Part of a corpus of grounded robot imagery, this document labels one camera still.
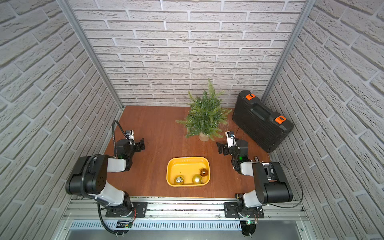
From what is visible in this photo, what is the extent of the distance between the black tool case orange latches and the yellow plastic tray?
0.37 m

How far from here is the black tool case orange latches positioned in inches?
30.9

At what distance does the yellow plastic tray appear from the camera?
0.81 meters
